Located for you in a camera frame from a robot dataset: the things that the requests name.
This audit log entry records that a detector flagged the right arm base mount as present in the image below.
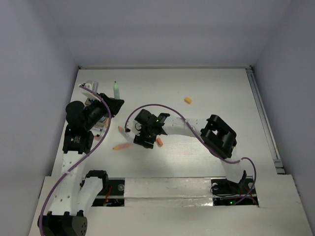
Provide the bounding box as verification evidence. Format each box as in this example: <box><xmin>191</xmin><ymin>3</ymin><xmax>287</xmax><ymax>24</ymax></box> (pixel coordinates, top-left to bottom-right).
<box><xmin>210</xmin><ymin>171</ymin><xmax>258</xmax><ymax>206</ymax></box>

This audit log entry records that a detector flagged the clear plastic bin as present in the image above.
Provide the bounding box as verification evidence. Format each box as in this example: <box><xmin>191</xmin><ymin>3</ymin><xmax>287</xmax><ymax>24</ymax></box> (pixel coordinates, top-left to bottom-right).
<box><xmin>91</xmin><ymin>120</ymin><xmax>108</xmax><ymax>140</ymax></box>

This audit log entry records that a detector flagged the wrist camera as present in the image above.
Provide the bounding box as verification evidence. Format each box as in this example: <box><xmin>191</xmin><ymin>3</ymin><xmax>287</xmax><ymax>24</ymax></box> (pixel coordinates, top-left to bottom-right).
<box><xmin>133</xmin><ymin>122</ymin><xmax>142</xmax><ymax>135</ymax></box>
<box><xmin>81</xmin><ymin>80</ymin><xmax>98</xmax><ymax>99</ymax></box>

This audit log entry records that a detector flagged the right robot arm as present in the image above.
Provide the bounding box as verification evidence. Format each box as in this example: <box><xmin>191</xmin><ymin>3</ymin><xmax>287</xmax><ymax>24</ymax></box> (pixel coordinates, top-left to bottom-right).
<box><xmin>127</xmin><ymin>109</ymin><xmax>246</xmax><ymax>193</ymax></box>

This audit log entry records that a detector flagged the orange cap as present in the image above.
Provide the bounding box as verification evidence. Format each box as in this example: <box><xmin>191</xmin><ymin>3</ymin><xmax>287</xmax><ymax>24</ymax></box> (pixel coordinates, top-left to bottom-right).
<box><xmin>156</xmin><ymin>138</ymin><xmax>163</xmax><ymax>147</ymax></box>

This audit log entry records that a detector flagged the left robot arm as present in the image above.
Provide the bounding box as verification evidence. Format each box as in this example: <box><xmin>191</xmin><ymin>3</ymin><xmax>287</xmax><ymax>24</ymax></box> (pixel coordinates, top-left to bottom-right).
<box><xmin>37</xmin><ymin>93</ymin><xmax>124</xmax><ymax>236</ymax></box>

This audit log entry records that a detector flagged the green pencil-shaped highlighter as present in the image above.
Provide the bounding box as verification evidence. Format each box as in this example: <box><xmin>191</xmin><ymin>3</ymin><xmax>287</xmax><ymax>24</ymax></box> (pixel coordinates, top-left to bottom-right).
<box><xmin>113</xmin><ymin>81</ymin><xmax>120</xmax><ymax>99</ymax></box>

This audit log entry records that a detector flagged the orange-yellow cap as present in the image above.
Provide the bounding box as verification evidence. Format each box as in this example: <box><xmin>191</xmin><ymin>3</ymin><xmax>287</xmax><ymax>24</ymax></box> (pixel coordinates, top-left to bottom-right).
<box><xmin>184</xmin><ymin>97</ymin><xmax>192</xmax><ymax>104</ymax></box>

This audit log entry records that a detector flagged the grey-orange pencil-shaped highlighter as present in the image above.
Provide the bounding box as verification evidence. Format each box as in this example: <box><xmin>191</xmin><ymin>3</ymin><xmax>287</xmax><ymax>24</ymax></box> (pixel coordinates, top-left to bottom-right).
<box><xmin>118</xmin><ymin>126</ymin><xmax>132</xmax><ymax>142</ymax></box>

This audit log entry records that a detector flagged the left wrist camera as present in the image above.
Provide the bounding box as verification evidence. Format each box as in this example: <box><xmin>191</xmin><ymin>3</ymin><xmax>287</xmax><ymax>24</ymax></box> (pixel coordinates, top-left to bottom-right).
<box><xmin>81</xmin><ymin>80</ymin><xmax>98</xmax><ymax>99</ymax></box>

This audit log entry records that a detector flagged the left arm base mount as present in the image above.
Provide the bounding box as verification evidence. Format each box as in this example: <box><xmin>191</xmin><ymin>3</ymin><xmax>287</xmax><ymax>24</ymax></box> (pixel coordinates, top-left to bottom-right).
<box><xmin>92</xmin><ymin>178</ymin><xmax>125</xmax><ymax>207</ymax></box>

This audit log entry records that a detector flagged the orange pencil-shaped highlighter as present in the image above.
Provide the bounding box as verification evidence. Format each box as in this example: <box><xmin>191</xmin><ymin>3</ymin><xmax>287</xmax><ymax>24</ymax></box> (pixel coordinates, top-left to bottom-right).
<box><xmin>113</xmin><ymin>143</ymin><xmax>132</xmax><ymax>150</ymax></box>

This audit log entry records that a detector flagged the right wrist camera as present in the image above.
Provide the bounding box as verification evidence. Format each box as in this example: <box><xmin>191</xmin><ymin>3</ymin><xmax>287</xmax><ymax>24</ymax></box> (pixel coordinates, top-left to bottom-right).
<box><xmin>133</xmin><ymin>122</ymin><xmax>142</xmax><ymax>135</ymax></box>

